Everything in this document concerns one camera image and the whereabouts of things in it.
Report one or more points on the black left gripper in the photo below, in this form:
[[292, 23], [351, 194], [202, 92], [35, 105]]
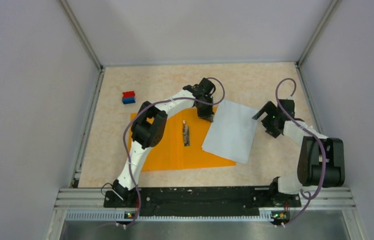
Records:
[[207, 114]]

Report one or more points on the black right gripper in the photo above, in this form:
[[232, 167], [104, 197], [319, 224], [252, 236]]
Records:
[[270, 108]]

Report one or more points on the white paper sheets stack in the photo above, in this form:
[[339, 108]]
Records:
[[231, 134]]

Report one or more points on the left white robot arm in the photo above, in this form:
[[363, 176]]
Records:
[[148, 126]]

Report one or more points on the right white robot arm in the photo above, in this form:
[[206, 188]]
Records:
[[321, 158]]

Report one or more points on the silver metal folder clip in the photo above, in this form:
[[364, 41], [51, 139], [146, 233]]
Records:
[[186, 134]]

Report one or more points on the red and blue toy brick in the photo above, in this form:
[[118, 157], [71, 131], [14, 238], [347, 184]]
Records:
[[128, 97]]

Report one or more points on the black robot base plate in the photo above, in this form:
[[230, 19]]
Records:
[[216, 201]]

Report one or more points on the white slotted cable duct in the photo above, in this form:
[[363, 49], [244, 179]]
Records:
[[122, 216]]

